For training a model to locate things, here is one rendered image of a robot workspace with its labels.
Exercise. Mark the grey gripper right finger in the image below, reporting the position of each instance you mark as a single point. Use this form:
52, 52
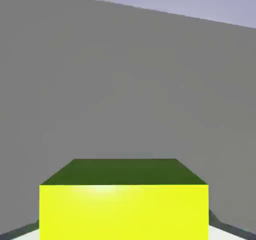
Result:
226, 231

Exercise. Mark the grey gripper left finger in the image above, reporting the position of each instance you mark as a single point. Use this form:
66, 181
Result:
24, 233

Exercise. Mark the small yellow cube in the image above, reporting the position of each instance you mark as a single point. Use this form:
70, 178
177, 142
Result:
124, 210

